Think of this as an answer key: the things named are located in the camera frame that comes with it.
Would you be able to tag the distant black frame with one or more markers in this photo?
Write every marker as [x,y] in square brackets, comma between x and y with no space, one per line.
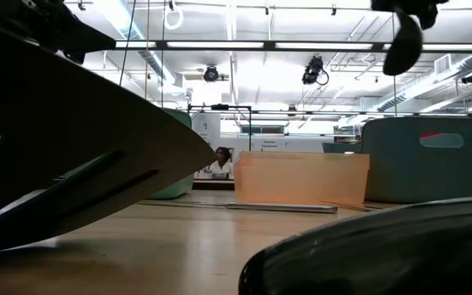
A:
[219,107]

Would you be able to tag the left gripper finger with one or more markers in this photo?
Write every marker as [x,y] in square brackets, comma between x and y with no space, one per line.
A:
[88,39]

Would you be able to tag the black overhead camera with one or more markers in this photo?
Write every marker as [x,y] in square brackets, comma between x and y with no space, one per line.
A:
[313,69]

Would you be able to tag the teal plastic bin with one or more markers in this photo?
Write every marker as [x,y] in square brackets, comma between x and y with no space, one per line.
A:
[178,188]

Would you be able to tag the silver air duct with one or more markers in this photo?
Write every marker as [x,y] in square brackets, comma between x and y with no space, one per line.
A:
[408,97]
[154,61]

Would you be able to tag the black overhead frame bar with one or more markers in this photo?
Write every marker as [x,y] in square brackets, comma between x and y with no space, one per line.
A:
[269,45]

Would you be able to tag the person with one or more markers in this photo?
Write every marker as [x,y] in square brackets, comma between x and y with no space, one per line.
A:
[221,162]

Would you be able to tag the black aluminium table frame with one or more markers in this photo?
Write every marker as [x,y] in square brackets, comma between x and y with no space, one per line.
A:
[213,184]

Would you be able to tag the orange translucent plastic bin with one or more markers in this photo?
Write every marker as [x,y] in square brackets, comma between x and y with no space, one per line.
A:
[301,176]

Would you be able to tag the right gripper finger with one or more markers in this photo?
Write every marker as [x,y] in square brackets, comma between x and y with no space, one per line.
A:
[383,5]
[428,12]

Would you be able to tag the all-black ladle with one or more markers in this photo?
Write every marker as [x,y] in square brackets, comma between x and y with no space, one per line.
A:
[383,254]

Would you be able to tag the black ceiling lamp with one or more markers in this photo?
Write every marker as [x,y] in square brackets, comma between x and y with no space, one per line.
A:
[210,73]

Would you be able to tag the blue-grey plastic bin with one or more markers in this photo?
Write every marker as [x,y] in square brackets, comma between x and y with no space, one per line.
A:
[404,172]

